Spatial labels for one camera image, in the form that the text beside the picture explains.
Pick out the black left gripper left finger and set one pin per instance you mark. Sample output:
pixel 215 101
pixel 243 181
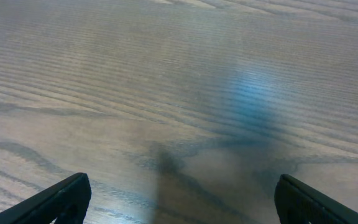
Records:
pixel 65 202

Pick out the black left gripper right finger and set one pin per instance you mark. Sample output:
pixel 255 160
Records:
pixel 298 203

